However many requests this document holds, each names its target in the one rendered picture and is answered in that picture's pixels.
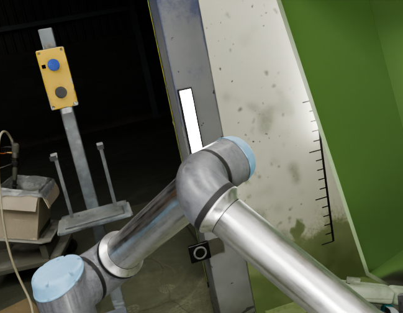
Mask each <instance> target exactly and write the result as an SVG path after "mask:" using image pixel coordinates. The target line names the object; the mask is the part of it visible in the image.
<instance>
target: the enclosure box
mask: <svg viewBox="0 0 403 313"><path fill-rule="evenodd" d="M276 1H277V3H278V7H279V11H280V13H281V17H282V19H283V22H284V26H285V28H286V32H287V34H288V37H289V41H290V44H291V47H292V50H293V53H294V56H295V59H296V62H297V65H298V68H299V71H300V74H301V78H302V81H303V83H304V87H305V89H306V93H307V96H308V98H309V102H310V105H311V108H312V112H313V114H314V117H315V121H316V123H317V126H318V129H319V132H320V136H321V138H322V142H323V145H324V148H325V151H326V154H327V157H328V160H329V163H330V166H331V169H332V172H333V176H334V178H335V182H336V184H337V188H338V191H339V193H340V197H341V199H342V203H343V206H344V209H345V212H346V216H347V218H348V221H349V224H350V227H351V231H352V233H353V236H354V239H355V243H356V246H357V249H358V252H359V254H360V258H361V261H362V264H363V267H364V269H365V273H366V275H367V276H369V277H370V278H372V279H374V280H376V281H377V282H379V283H381V284H385V285H387V286H390V285H396V286H403V0H276Z"/></svg>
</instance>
